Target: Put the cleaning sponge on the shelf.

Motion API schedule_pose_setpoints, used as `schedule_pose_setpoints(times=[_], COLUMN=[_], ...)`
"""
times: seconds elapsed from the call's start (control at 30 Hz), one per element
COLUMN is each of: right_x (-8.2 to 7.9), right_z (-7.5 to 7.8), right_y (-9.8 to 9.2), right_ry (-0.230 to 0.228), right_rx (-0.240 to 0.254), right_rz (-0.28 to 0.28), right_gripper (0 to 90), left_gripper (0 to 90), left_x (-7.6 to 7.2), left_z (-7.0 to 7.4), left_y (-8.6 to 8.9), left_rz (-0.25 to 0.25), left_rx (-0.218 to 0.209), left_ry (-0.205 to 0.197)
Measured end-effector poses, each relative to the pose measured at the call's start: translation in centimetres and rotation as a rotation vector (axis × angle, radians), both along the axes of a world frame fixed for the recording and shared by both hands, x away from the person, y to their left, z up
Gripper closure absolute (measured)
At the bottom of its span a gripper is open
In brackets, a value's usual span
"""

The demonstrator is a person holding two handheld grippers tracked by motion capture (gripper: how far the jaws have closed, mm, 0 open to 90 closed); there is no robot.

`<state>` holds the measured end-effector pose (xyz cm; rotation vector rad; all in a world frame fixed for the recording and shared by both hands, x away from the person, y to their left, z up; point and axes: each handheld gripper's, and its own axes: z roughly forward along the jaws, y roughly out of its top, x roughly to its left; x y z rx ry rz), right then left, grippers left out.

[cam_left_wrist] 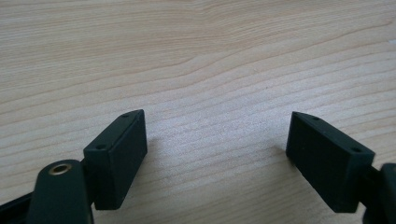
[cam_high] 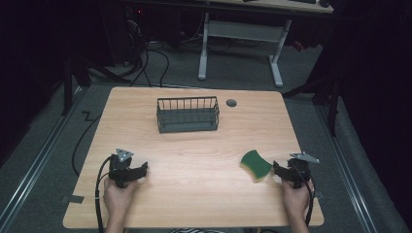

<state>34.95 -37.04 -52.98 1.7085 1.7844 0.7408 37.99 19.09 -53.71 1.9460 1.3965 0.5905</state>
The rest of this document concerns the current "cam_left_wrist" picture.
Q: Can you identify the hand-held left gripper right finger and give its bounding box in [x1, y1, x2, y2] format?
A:
[285, 111, 376, 214]

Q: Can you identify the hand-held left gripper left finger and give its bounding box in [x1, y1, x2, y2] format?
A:
[82, 108, 149, 211]

